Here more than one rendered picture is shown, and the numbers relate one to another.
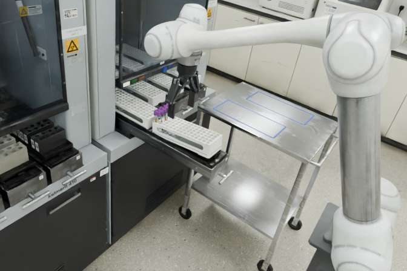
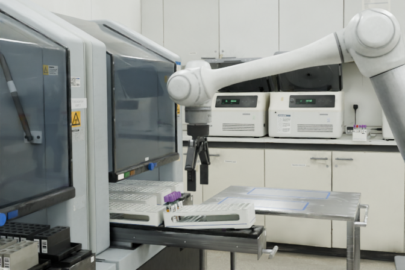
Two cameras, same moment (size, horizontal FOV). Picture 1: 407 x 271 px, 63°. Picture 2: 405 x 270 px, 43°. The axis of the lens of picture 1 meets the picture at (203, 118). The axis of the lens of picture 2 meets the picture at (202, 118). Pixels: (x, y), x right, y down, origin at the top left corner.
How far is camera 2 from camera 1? 0.76 m
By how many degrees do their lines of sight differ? 30
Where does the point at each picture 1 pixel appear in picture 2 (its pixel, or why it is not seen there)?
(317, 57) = (287, 178)
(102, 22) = (97, 97)
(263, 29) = (278, 57)
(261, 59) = not seen: hidden behind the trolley
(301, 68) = not seen: hidden behind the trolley
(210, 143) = (246, 208)
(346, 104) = (384, 79)
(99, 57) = (96, 138)
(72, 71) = (75, 149)
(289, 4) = (235, 125)
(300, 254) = not seen: outside the picture
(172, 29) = (194, 70)
